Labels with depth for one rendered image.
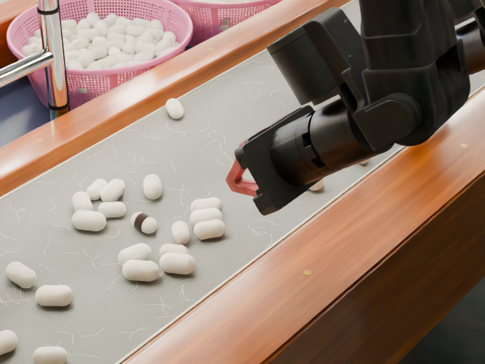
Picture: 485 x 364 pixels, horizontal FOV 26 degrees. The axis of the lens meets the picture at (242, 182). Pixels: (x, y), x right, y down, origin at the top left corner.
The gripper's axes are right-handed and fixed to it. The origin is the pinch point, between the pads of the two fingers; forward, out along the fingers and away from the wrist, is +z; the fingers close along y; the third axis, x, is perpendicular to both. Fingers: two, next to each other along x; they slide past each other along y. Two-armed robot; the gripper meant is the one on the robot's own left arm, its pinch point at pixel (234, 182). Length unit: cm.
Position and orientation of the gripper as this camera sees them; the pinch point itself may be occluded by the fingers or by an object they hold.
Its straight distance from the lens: 102.3
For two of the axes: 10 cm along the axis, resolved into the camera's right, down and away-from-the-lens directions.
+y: -6.4, 4.2, -6.4
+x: 4.9, 8.7, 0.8
